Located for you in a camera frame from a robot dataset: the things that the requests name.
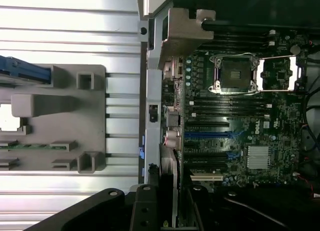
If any blue expansion slot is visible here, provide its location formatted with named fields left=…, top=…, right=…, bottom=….
left=184, top=132, right=245, bottom=140

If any silver CPU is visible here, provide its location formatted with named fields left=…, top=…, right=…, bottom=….
left=0, top=103, right=22, bottom=132

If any green motherboard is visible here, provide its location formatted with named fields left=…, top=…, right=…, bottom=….
left=162, top=28, right=311, bottom=192

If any silver socket cover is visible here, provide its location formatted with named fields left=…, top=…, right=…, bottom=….
left=254, top=54, right=307, bottom=92

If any black expansion slot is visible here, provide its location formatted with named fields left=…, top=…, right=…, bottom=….
left=186, top=119, right=230, bottom=132

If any silver chipset heatsink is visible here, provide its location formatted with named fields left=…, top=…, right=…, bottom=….
left=247, top=145, right=271, bottom=169

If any white PCI slot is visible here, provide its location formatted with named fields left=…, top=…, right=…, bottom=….
left=191, top=174, right=223, bottom=182

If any CPU socket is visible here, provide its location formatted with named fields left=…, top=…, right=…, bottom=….
left=212, top=53, right=260, bottom=96

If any gray parts rack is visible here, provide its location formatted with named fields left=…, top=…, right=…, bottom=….
left=0, top=63, right=107, bottom=174

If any open black PC case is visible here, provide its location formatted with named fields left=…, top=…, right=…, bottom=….
left=136, top=0, right=320, bottom=199

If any green RAM stick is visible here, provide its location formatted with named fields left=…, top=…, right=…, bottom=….
left=0, top=143, right=68, bottom=150

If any hard disk with blue carrier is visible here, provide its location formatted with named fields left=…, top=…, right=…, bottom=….
left=0, top=54, right=52, bottom=86

